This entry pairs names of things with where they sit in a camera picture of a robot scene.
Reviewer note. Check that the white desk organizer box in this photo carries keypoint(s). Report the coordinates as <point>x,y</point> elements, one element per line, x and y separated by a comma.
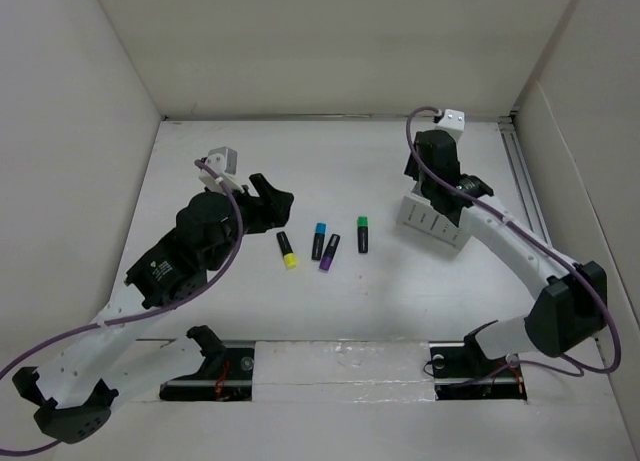
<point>421,225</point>

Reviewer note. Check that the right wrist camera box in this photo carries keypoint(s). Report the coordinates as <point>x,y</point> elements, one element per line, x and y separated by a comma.
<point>452,122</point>

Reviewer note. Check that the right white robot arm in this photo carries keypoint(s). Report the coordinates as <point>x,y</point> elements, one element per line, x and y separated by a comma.
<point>569,299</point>

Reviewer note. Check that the blue cap highlighter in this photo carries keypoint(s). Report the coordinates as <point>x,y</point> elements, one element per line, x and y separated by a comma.
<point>318,241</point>

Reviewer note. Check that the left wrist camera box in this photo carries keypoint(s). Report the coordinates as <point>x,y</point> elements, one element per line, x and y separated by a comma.
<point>223,162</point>

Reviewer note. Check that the yellow cap highlighter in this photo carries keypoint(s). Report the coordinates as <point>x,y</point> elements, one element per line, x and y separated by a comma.
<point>288,255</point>

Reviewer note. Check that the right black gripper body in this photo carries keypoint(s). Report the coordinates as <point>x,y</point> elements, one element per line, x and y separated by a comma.
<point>417,173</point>

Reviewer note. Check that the aluminium rail with mounts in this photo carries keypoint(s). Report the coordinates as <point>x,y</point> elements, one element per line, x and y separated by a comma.
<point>402,372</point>

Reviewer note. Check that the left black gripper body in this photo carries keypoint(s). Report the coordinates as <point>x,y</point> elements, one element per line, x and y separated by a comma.
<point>251,213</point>

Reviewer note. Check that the green cap highlighter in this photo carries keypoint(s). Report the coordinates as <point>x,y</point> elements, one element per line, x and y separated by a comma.
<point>362,235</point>

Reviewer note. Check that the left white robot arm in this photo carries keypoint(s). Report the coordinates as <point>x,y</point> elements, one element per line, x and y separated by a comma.
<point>76,392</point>

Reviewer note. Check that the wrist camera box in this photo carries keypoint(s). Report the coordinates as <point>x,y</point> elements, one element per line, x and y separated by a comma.
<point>452,122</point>
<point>223,162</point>

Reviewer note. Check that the purple cap highlighter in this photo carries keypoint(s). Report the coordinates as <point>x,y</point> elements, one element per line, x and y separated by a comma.
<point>329,253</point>

